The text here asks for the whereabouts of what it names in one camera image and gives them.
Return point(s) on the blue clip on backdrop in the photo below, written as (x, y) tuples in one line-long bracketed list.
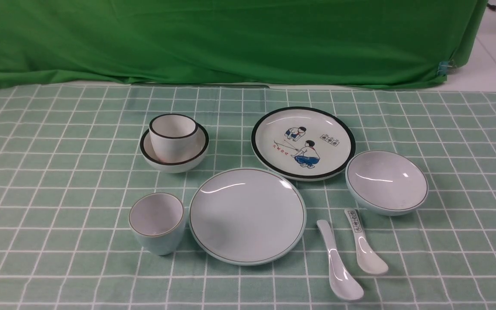
[(444, 68)]

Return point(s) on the white spoon with print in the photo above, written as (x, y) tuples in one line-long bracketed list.
[(367, 259)]

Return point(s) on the green backdrop cloth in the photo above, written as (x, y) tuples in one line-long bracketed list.
[(376, 44)]

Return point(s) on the pale blue plate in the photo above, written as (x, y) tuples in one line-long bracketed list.
[(247, 216)]

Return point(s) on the cartoon plate black rim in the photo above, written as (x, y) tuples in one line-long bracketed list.
[(302, 143)]

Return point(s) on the pale blue cup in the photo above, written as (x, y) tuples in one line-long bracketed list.
[(158, 222)]

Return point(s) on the white cup black rim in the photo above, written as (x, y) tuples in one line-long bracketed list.
[(172, 131)]

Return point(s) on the pale blue bowl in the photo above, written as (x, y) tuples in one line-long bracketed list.
[(386, 182)]

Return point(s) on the plain white ceramic spoon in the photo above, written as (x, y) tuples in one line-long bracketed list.
[(342, 283)]

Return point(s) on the green checkered tablecloth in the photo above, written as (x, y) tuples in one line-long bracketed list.
[(71, 168)]

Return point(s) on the white bowl black rim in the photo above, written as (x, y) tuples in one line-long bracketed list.
[(182, 160)]

